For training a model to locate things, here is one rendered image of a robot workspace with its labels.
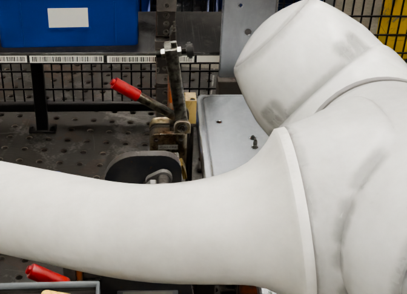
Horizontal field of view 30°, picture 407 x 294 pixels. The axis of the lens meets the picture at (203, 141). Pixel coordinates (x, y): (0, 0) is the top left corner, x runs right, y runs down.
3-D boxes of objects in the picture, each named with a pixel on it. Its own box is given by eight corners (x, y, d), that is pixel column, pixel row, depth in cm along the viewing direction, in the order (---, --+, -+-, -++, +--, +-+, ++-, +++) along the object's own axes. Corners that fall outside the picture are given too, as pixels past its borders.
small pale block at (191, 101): (191, 244, 165) (197, 101, 144) (175, 245, 165) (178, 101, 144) (190, 234, 168) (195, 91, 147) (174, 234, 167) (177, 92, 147)
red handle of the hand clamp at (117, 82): (189, 124, 137) (114, 82, 131) (182, 132, 138) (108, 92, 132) (188, 111, 141) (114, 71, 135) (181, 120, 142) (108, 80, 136)
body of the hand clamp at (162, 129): (183, 274, 157) (187, 133, 137) (149, 275, 157) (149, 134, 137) (181, 254, 162) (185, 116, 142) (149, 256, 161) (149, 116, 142)
